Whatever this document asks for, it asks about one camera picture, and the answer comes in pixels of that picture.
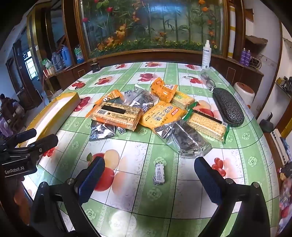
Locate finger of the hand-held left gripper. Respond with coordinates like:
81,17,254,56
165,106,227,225
22,134,59,158
0,128,37,147

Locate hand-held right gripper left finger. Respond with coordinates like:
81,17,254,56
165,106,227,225
30,157,105,237

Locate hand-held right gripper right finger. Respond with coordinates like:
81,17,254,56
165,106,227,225
194,157,271,237

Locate yellow-rimmed white box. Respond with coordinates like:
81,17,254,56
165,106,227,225
18,92,81,147

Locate small silver snack packet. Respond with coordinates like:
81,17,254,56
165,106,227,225
89,120,117,142

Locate green-edged cracker packet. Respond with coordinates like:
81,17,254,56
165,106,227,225
181,102,229,144

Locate large orange-edged cracker packet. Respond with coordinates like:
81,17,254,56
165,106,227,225
85,101,142,131

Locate orange red-label snack packet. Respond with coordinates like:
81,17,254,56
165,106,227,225
140,101,188,135

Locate orange round-logo snack packet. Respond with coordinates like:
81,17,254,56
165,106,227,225
92,89,121,107

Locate yellow-label cracker packet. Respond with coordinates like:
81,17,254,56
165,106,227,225
170,91,196,109

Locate silver foil packet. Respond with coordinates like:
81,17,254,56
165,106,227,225
123,85,158,108

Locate orange white-label snack packet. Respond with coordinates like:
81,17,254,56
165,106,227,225
150,77,179,103

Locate green fruit-print tablecloth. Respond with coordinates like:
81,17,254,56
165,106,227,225
23,61,281,237

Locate barred window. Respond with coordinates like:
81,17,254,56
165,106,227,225
24,51,38,80

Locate black textured glasses case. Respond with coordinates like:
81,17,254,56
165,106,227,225
212,88,245,127

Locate colourful printed cloth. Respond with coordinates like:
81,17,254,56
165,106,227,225
277,162,292,228

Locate grey water jug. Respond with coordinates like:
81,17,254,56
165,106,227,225
51,51,63,70

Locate dark round pot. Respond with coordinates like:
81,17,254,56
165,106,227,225
260,113,274,133

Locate blue thermos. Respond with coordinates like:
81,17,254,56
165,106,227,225
61,44,72,67

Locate eyeglasses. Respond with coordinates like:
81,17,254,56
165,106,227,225
186,69,217,92

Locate dark metal tools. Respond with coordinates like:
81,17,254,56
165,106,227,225
276,76,292,94

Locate white spray bottle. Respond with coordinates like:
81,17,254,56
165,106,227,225
201,40,211,69

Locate wooden cabinet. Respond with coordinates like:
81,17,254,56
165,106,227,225
27,0,265,92

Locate white yellow-striped tube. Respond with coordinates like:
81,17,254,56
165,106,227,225
228,6,237,58

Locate flower bamboo glass panel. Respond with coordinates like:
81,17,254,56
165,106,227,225
76,0,228,58

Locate tangle of cables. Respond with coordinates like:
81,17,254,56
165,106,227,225
250,57,263,70

